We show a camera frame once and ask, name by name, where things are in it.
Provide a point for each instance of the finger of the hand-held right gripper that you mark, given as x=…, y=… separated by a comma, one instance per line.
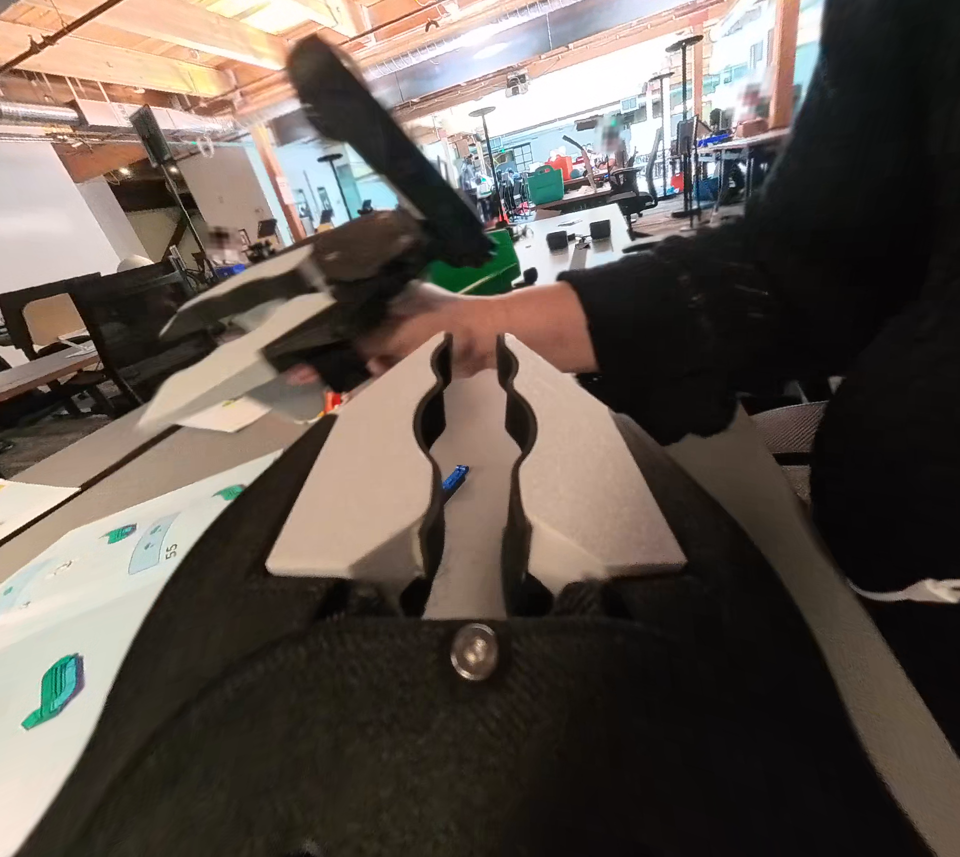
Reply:
x=247, y=287
x=225, y=377

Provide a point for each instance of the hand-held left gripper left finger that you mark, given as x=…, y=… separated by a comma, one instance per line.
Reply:
x=360, y=497

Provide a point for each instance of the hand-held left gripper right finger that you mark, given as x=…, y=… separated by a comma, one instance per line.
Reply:
x=592, y=497

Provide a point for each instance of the blue and purple lego assembly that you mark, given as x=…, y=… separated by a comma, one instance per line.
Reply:
x=454, y=478

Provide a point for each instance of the pale blue instruction booklet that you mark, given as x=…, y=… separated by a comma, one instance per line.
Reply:
x=90, y=572

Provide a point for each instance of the person's right forearm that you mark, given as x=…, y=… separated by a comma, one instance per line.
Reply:
x=675, y=332

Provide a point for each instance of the person's right hand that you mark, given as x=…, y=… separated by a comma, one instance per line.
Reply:
x=465, y=324

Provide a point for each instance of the white booklet yellow figure print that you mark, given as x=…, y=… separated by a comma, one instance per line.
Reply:
x=225, y=414

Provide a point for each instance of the black mesh office chair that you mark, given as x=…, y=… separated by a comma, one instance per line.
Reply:
x=127, y=324

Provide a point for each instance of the green plastic bin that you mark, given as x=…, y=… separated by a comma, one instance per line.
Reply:
x=495, y=264

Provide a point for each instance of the white table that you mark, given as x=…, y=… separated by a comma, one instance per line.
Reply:
x=536, y=257

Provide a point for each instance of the wooden back office chair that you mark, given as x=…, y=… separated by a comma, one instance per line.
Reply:
x=49, y=317

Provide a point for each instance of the person's black sweater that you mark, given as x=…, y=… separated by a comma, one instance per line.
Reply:
x=885, y=272

